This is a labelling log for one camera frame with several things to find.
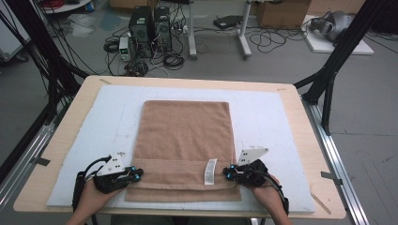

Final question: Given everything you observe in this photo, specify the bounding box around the white metal desk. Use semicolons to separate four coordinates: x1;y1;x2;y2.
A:
187;0;253;61

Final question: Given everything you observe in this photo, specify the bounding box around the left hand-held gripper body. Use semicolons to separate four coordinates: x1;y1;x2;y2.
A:
93;152;136;195

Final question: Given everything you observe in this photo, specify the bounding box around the grey tape strip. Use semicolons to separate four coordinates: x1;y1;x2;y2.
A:
320;171;344;186
30;157;52;167

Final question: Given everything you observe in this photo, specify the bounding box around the grey headset device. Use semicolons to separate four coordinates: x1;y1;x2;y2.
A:
309;10;357;42

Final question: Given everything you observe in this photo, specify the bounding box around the black computer tower with fan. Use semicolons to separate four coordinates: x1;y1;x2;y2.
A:
153;7;173;53

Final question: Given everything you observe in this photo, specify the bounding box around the clear plastic bag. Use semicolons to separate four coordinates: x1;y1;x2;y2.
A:
67;13;97;38

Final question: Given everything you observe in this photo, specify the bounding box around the brown terry towel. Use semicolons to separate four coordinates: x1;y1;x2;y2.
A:
124;99;242;203

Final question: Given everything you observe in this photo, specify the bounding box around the white floor board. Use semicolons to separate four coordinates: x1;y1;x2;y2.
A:
301;14;375;56

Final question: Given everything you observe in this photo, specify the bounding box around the thin wooden stick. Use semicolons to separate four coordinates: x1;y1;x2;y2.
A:
310;191;332;216

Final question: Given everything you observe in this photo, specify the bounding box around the round white table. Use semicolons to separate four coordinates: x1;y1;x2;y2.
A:
41;0;95;15

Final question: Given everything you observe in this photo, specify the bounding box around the brown cardboard box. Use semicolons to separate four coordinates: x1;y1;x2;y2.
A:
256;0;313;30

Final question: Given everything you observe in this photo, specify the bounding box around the white foam mat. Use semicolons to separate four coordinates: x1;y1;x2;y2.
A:
46;84;316;214

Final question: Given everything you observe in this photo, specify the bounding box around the white bench power supply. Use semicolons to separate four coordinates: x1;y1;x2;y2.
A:
118;37;133;62

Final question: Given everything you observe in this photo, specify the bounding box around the person's right hand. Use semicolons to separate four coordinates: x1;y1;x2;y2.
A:
250;174;286;216

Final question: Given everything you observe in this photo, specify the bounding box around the black metal stand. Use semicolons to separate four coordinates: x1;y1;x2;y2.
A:
293;0;394;137
0;0;91;186

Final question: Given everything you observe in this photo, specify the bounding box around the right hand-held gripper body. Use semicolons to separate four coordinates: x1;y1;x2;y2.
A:
233;146;270;188

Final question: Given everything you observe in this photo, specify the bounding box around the aluminium rail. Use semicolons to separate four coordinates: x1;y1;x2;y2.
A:
0;102;69;214
301;97;372;225

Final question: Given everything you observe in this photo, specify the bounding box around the person's left hand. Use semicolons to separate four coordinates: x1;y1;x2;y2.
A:
76;180;125;218

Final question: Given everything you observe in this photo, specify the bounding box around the flat black box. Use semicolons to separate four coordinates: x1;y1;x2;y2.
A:
213;14;244;31

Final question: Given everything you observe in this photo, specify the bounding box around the loose black floor cable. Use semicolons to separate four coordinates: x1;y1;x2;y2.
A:
249;27;310;54

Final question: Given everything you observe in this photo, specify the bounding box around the coil of black cable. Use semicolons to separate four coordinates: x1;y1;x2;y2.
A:
162;52;186;71

